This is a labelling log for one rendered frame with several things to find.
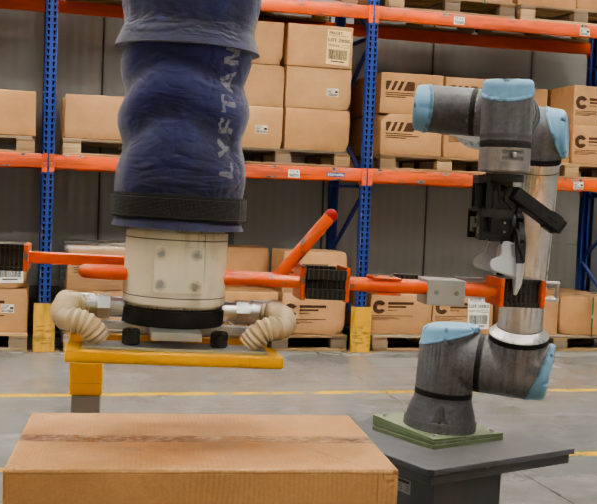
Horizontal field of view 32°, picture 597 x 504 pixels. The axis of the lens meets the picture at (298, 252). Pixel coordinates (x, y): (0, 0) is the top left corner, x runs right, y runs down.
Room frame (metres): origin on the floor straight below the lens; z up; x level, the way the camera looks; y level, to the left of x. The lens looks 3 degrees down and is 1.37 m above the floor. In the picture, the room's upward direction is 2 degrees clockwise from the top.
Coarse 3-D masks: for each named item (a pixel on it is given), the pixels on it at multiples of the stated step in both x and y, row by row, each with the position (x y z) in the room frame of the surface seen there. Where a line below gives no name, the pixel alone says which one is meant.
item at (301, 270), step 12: (300, 264) 1.79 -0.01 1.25; (300, 276) 1.77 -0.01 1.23; (312, 276) 1.76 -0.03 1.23; (324, 276) 1.76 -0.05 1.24; (336, 276) 1.76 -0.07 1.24; (348, 276) 1.78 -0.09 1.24; (300, 288) 1.77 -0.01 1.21; (312, 288) 1.76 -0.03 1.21; (324, 288) 1.77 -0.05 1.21; (336, 288) 1.77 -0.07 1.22; (348, 288) 1.78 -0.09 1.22; (348, 300) 1.78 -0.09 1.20
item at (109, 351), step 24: (216, 336) 1.67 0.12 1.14; (72, 360) 1.60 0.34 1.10; (96, 360) 1.60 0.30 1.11; (120, 360) 1.61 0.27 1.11; (144, 360) 1.61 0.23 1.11; (168, 360) 1.62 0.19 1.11; (192, 360) 1.63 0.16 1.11; (216, 360) 1.63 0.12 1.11; (240, 360) 1.64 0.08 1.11; (264, 360) 1.65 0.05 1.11
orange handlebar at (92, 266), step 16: (32, 256) 1.97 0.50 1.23; (48, 256) 1.97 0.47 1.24; (64, 256) 1.98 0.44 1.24; (80, 256) 1.98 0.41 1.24; (96, 256) 1.99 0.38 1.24; (112, 256) 2.00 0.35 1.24; (80, 272) 1.72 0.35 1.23; (96, 272) 1.71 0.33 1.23; (112, 272) 1.72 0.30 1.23; (240, 272) 1.80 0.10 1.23; (256, 272) 1.81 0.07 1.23; (352, 288) 1.79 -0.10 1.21; (368, 288) 1.79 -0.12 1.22; (384, 288) 1.80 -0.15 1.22; (400, 288) 1.80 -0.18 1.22; (416, 288) 1.81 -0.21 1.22; (480, 288) 1.83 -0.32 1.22; (496, 288) 1.83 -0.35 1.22
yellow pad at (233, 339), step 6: (108, 330) 1.81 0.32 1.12; (114, 330) 1.81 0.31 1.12; (120, 330) 1.81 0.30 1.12; (72, 336) 1.78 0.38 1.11; (78, 336) 1.78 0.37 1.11; (108, 336) 1.79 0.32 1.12; (114, 336) 1.79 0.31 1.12; (120, 336) 1.80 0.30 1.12; (144, 336) 1.80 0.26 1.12; (204, 336) 1.84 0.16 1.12; (228, 336) 1.84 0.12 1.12; (234, 336) 1.84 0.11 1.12; (186, 342) 1.82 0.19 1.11; (192, 342) 1.82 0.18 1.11; (198, 342) 1.82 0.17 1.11; (204, 342) 1.82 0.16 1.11; (228, 342) 1.83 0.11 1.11; (234, 342) 1.83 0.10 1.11; (240, 342) 1.83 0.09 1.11
